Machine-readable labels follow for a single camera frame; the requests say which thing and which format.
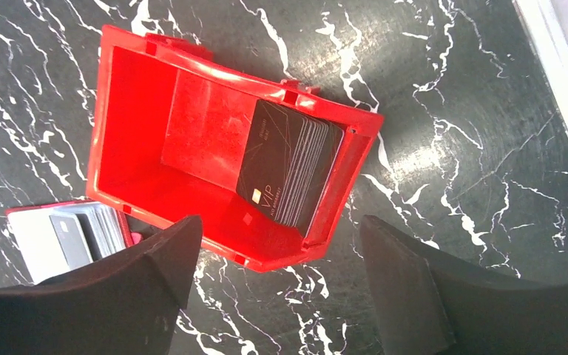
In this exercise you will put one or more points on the red leather card holder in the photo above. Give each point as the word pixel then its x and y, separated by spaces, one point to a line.
pixel 106 231

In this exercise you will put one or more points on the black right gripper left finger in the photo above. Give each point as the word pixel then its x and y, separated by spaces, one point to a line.
pixel 127 303

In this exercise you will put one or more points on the red plastic bin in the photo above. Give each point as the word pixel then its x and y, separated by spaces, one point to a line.
pixel 170 132

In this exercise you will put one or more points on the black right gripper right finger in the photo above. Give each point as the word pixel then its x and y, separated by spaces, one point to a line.
pixel 427 301

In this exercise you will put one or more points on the stack of black cards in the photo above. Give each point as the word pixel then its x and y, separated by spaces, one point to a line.
pixel 286 164

